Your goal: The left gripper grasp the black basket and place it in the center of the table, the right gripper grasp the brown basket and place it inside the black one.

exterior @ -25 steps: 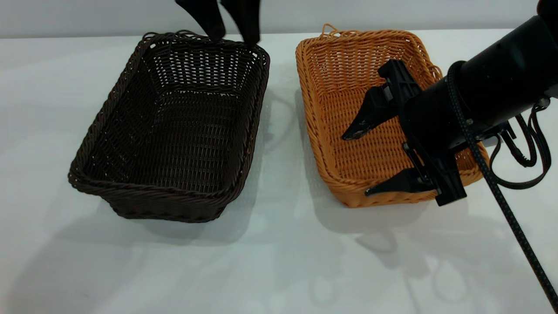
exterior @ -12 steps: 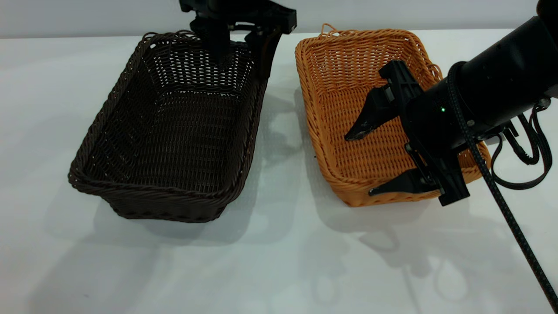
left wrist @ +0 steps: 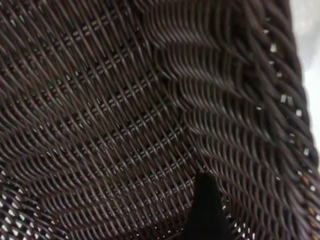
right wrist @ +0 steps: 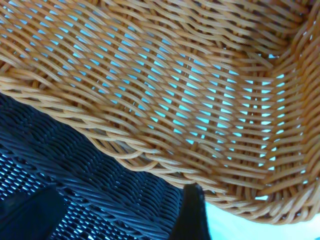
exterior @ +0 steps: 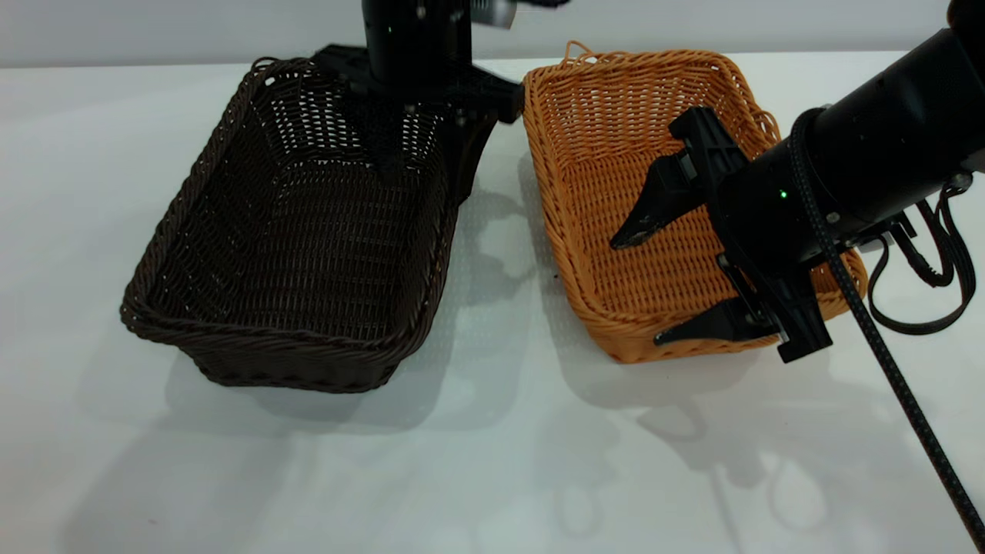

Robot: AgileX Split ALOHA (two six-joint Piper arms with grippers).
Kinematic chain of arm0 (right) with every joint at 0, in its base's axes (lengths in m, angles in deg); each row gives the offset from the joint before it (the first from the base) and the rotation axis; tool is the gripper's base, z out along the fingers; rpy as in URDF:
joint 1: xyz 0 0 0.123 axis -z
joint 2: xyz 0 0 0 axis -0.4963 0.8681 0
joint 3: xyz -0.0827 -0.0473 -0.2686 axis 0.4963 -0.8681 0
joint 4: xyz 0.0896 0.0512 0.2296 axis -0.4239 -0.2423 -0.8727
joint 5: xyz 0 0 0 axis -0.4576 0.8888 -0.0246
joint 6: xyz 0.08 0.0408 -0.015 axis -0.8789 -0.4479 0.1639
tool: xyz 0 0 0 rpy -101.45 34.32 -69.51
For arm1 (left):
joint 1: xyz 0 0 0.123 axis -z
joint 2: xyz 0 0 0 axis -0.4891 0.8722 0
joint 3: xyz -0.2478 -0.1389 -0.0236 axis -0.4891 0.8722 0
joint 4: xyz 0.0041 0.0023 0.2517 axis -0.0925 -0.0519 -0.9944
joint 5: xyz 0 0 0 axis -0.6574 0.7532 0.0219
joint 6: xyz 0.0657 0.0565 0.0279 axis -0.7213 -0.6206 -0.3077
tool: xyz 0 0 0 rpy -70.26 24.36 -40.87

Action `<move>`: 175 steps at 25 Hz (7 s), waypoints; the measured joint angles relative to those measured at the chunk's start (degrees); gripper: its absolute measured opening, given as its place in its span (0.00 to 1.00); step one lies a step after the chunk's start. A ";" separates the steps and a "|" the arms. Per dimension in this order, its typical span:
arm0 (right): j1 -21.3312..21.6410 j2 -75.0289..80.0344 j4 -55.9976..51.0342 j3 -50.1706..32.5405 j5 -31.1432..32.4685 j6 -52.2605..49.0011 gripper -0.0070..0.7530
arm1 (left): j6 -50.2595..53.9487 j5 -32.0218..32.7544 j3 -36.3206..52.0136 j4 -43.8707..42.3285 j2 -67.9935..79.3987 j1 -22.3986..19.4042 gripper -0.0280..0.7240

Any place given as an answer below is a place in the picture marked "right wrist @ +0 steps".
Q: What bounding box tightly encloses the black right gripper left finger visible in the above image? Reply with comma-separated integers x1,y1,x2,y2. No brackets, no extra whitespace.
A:
0,186,67,240

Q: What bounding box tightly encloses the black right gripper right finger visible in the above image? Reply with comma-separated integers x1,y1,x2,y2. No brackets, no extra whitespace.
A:
168,184,212,240

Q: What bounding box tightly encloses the black woven wicker basket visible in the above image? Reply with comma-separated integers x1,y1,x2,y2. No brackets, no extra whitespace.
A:
0,92,186,240

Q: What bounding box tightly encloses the orange woven wicker basket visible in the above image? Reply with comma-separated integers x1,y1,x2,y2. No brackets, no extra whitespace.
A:
0,0,320,226

